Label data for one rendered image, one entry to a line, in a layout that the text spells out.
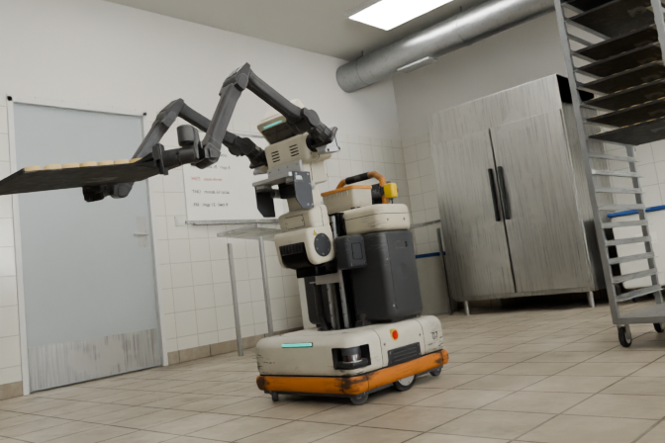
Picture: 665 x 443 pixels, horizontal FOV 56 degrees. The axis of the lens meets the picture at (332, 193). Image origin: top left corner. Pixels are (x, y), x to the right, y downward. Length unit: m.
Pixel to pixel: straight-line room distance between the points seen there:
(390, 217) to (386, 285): 0.31
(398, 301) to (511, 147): 3.41
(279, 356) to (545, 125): 3.76
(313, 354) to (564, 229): 3.53
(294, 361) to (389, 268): 0.57
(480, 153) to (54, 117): 3.73
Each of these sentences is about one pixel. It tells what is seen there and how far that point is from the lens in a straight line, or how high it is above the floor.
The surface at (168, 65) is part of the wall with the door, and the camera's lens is 5.81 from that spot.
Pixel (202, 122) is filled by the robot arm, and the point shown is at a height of 1.26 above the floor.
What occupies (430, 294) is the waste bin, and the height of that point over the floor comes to 0.22.
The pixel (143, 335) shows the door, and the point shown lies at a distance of 5.25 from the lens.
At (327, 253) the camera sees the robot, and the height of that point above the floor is 0.62.
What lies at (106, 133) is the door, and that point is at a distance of 5.34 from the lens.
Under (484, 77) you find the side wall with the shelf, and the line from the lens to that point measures 7.33.
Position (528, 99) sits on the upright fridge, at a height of 1.90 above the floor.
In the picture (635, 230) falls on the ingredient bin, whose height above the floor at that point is 0.59.
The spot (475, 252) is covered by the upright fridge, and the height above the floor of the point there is 0.59.
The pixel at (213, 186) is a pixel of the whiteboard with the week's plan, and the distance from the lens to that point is 5.70.
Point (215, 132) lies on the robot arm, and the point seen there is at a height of 1.05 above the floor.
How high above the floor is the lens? 0.50
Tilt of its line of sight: 8 degrees up
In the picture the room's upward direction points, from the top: 7 degrees counter-clockwise
